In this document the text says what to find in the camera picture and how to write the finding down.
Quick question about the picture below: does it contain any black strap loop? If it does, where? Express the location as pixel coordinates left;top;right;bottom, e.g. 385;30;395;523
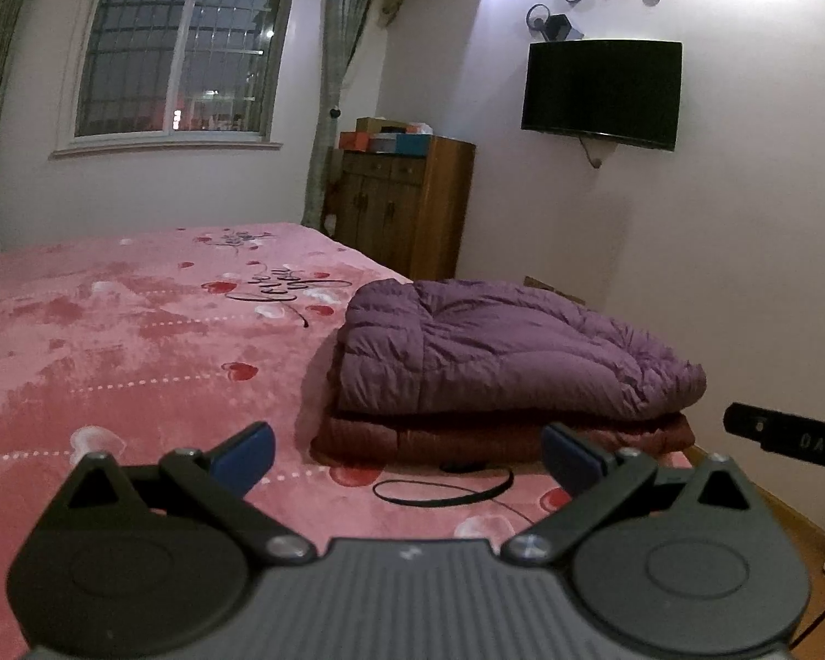
372;460;515;512

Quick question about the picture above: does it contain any maroon down jacket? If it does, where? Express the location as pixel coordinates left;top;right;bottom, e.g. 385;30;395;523
309;411;696;474

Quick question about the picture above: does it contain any pink floral bed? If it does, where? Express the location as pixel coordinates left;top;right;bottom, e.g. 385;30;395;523
0;222;702;660

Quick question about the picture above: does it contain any wooden cabinet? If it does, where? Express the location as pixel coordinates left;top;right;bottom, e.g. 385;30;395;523
328;135;477;283

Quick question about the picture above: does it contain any barred window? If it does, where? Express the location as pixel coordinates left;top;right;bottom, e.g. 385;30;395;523
49;0;300;159

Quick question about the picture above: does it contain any purple down jacket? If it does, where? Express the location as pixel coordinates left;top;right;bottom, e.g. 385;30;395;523
335;279;708;422

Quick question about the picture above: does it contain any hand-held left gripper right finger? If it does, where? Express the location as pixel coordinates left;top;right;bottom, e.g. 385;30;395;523
502;422;778;565

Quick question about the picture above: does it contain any black wall shelf box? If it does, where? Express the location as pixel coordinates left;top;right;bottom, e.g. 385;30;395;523
541;13;585;43

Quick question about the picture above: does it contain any black wall television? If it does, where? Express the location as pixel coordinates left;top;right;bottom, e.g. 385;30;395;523
520;39;684;153

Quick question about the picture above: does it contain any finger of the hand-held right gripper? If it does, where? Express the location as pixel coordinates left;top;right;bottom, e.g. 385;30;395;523
723;402;771;451

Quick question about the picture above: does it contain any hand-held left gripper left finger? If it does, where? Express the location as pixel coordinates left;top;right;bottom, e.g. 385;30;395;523
31;421;317;568

